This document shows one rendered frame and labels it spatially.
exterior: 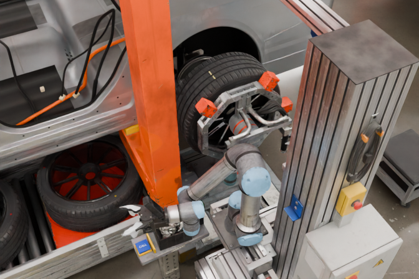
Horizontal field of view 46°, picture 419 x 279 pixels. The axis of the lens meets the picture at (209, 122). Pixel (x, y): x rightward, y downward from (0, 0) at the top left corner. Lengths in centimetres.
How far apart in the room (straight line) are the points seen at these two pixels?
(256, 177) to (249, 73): 100
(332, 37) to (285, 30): 159
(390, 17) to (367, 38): 396
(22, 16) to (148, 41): 221
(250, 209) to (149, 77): 72
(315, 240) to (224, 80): 110
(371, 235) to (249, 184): 55
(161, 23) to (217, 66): 86
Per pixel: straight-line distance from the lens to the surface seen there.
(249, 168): 195
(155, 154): 254
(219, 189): 341
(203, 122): 276
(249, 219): 220
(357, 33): 170
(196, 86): 280
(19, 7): 427
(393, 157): 366
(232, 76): 276
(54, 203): 314
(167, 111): 235
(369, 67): 157
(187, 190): 222
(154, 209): 205
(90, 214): 307
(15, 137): 293
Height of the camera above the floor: 299
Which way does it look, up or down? 46 degrees down
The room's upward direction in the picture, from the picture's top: straight up
